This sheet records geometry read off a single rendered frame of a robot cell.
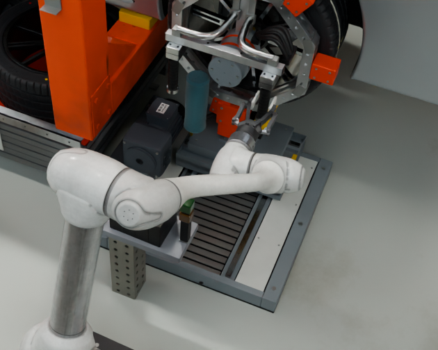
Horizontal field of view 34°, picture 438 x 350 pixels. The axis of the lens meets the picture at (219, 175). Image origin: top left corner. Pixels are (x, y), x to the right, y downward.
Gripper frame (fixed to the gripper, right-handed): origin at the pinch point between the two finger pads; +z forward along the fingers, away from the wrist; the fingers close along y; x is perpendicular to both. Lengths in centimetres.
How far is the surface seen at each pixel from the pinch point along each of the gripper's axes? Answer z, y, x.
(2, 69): 5, -113, -33
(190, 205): -39.6, -9.8, -17.0
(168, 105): 23, -45, -40
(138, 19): 35, -65, -11
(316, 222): 25, 27, -83
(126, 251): -44, -32, -51
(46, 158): -9, -87, -61
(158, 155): 0, -40, -46
